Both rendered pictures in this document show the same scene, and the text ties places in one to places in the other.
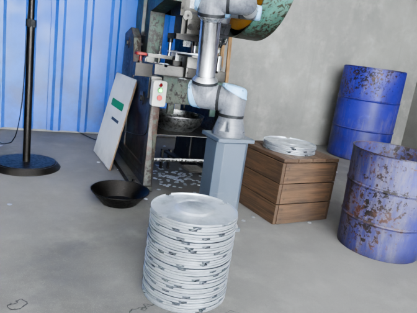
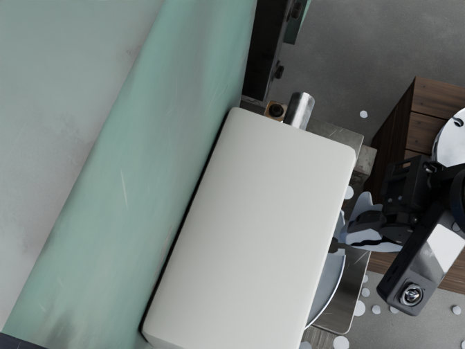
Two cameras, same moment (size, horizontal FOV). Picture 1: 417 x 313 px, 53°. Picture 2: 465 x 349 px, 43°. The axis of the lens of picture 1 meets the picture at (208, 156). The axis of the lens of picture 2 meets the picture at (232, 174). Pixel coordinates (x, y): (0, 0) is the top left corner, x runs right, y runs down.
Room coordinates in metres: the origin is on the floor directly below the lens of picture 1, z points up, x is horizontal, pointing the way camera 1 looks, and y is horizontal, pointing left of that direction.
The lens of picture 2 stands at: (2.44, 0.34, 1.49)
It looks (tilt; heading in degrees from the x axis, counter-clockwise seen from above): 69 degrees down; 304
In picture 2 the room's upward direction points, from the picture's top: 11 degrees clockwise
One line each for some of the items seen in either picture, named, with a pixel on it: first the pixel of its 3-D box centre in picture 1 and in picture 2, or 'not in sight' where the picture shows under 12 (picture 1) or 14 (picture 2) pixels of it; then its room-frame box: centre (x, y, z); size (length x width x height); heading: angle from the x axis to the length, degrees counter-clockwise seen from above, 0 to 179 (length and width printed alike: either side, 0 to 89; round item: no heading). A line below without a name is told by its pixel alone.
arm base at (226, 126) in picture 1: (229, 124); not in sight; (1.92, -0.08, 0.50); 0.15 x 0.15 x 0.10
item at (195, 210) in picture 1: (194, 208); not in sight; (1.32, 0.02, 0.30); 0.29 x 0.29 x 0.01
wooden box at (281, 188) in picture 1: (283, 179); (461, 197); (2.30, -0.43, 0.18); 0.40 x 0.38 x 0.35; 31
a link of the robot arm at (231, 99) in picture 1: (231, 99); not in sight; (1.92, -0.07, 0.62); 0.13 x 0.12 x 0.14; 83
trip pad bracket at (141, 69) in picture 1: (141, 79); not in sight; (2.32, 0.42, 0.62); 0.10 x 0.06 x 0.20; 115
